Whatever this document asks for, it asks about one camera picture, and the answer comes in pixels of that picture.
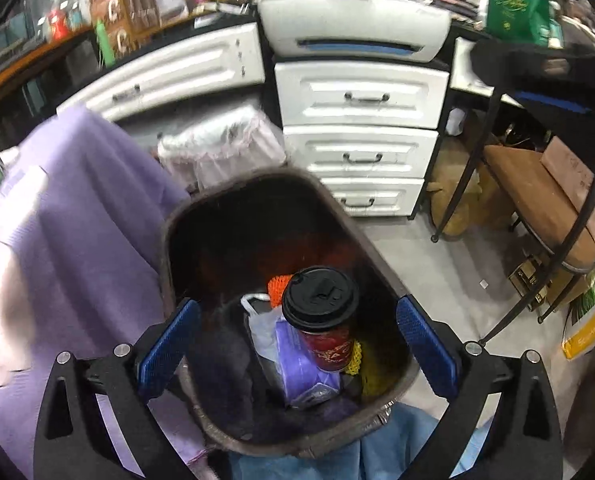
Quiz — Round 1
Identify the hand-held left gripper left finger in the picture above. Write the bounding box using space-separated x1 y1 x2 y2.
34 297 202 480

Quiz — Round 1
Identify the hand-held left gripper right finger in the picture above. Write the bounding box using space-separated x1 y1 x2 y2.
396 295 563 480

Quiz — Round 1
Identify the yellow foam fruit net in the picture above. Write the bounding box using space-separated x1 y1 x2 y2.
344 340 403 401

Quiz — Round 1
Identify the white plastic bag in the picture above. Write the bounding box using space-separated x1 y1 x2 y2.
241 292 291 366

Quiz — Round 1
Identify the red paper cup black lid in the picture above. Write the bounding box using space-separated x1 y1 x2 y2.
282 266 361 373

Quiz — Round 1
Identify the dark trash bin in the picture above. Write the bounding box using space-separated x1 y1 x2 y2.
158 169 421 458

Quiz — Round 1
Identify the orange foam fruit net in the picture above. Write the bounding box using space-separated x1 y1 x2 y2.
268 274 293 308

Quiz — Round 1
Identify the purple snack package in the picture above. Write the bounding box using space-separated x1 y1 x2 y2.
275 317 342 408

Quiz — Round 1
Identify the cardboard box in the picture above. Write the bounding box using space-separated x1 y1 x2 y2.
541 136 595 241

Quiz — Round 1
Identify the black chair brown seat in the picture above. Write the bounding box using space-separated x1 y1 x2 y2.
430 80 595 348

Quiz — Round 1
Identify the white desk drawer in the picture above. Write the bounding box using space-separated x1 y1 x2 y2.
450 37 523 106

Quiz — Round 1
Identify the green cloth bag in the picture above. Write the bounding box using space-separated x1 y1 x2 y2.
486 0 561 46

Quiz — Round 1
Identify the person's blue clothing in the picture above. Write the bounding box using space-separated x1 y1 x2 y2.
228 402 493 480

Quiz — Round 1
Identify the dark printed box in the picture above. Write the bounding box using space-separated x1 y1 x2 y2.
507 255 553 311

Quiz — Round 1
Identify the purple floral tablecloth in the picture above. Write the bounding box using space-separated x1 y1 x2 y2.
0 105 213 480

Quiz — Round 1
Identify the tan sack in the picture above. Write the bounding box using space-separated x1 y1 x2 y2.
430 135 515 236

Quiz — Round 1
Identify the yellow green printed bag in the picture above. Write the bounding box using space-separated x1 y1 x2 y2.
561 260 595 361

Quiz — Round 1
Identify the bin lined with pale bag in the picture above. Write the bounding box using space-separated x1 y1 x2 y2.
156 107 287 191

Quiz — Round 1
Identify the white printer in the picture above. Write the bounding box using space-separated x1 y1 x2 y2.
258 0 452 63

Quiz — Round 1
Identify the wide white drawer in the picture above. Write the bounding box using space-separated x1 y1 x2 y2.
56 22 266 123

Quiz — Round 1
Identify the green bottle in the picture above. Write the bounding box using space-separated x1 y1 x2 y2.
95 20 116 68

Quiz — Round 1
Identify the brown printed box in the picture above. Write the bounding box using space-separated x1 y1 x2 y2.
110 25 134 58
88 0 124 30

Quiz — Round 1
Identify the wooden counter shelf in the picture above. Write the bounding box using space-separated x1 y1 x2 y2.
0 25 98 106

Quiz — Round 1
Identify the black vanity countertop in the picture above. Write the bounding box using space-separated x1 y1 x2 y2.
192 2 259 30

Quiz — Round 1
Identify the red tin can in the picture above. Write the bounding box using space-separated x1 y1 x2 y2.
48 7 71 41

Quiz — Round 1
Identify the white drawer black handle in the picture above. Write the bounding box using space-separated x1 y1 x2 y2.
274 60 451 131
320 177 425 218
282 125 439 181

